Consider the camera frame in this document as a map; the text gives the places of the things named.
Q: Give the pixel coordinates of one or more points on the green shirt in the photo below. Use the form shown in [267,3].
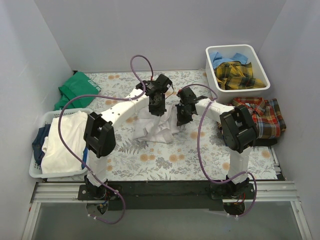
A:
[77,85]

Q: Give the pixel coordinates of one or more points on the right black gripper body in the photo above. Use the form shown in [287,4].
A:
[183,115]

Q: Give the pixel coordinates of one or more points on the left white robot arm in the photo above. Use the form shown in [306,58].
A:
[99,134]

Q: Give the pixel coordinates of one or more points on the blue shirt in bin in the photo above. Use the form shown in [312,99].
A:
[217,59]

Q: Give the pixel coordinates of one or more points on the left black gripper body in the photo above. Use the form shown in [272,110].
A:
[157,110]

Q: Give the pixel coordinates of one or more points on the white plastic bin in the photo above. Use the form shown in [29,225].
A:
[228,51]

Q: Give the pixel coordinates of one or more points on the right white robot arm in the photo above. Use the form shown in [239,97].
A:
[239,133]

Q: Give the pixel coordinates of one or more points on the yellow plaid shirt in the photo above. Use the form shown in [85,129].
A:
[236,76]

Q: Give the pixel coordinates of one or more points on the aluminium frame rail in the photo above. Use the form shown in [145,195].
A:
[67,192]

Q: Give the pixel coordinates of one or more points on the dark blue garment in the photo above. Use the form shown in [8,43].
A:
[38,143]

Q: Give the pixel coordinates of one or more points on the white folded cloth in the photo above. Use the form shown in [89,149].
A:
[59,155]

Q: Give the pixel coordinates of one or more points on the floral table cloth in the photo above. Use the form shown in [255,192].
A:
[133,160]

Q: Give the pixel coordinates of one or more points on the red plaid shirt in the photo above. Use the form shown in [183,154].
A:
[266,115]

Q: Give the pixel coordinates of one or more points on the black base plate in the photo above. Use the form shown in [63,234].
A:
[166,195]

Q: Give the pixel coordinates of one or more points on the white long sleeve shirt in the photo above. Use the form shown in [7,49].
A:
[159,129]

